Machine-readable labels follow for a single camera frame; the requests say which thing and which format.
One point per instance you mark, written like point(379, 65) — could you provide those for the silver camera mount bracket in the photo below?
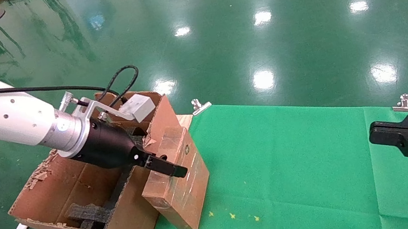
point(99, 105)

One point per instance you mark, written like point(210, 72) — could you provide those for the black foam insert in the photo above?
point(87, 217)
point(139, 132)

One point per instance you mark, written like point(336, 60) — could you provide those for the yellow star sticker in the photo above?
point(232, 215)
point(256, 218)
point(211, 214)

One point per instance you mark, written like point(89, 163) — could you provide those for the taped cardboard box with hole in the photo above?
point(181, 202)

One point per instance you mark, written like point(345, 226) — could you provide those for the green table cloth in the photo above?
point(303, 176)

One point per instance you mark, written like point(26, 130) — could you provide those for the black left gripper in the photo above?
point(109, 148)

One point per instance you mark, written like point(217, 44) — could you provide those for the large open cardboard carton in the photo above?
point(73, 183)

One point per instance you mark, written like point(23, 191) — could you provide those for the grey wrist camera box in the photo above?
point(137, 107)

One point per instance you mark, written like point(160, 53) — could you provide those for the silver metal binder clip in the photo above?
point(407, 106)
point(200, 106)

